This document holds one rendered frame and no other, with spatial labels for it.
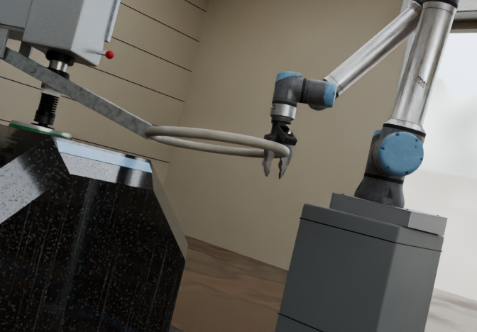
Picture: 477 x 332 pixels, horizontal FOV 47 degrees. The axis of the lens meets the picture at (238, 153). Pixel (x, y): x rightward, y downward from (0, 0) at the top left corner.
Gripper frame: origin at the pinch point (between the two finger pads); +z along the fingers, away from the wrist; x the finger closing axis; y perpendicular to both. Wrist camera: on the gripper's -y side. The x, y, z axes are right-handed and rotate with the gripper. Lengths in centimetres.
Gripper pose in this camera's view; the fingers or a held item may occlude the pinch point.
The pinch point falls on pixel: (274, 174)
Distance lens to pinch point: 195.8
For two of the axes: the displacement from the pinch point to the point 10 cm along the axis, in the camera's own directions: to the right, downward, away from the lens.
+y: -3.3, 0.2, 9.5
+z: -1.8, 9.8, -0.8
